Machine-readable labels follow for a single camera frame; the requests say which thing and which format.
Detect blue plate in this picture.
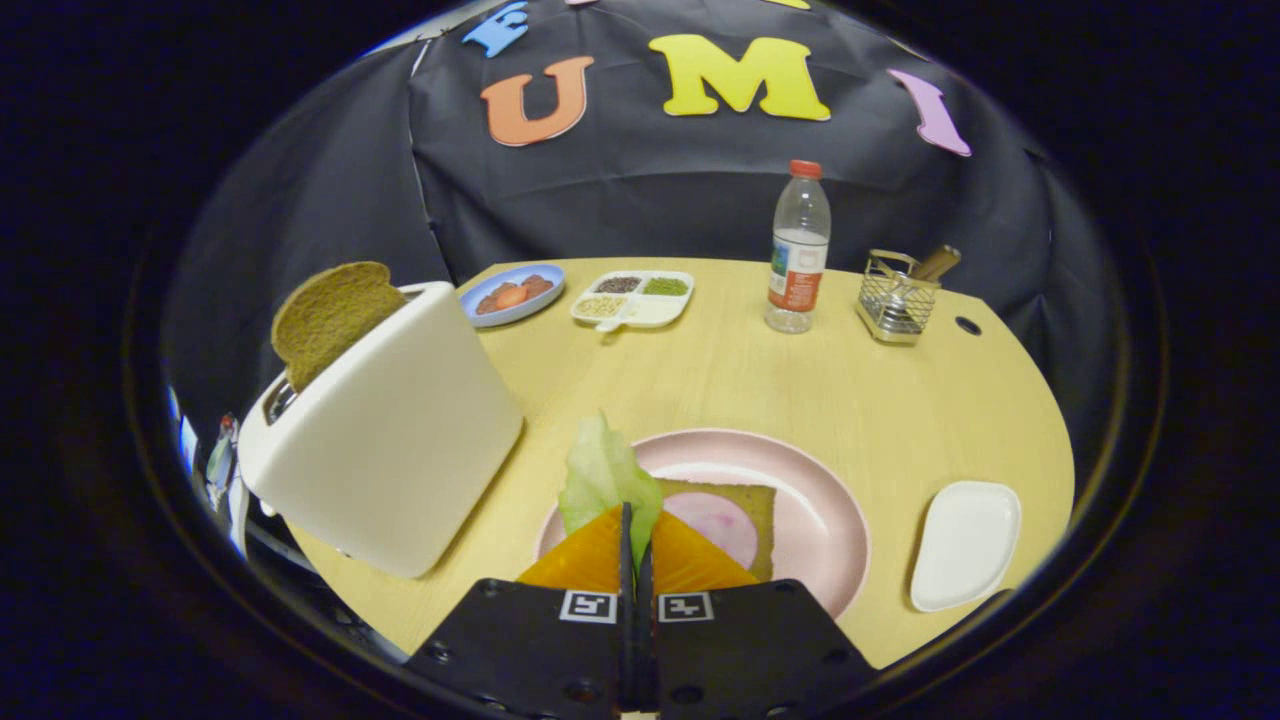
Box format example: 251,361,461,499
458,263,567,329

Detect pink ham slice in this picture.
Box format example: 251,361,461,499
662,491,760,571

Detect white toaster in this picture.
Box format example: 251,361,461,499
237,281,525,580

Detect brown sausage slices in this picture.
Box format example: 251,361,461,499
475,273,554,316

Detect brown bread slice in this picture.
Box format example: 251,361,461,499
271,261,408,393

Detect pink plate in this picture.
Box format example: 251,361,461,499
533,428,872,621

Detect metal wire utensil holder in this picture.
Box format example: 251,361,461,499
856,249,943,346

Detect wooden-handled utensil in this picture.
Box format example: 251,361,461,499
905,245,963,286

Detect clear red-capped plastic bottle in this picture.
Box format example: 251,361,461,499
764,160,833,335

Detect black backdrop cloth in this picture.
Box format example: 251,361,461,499
165,0,1121,471

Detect small white plate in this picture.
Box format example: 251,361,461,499
909,480,1023,613

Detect green lettuce leaf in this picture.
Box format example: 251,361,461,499
557,412,664,573

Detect bread slice under ham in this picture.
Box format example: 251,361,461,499
655,478,778,583

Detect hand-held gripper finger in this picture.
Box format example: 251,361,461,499
405,502,638,720
637,510,881,720

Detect white divided grain tray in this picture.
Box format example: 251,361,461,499
570,270,695,333

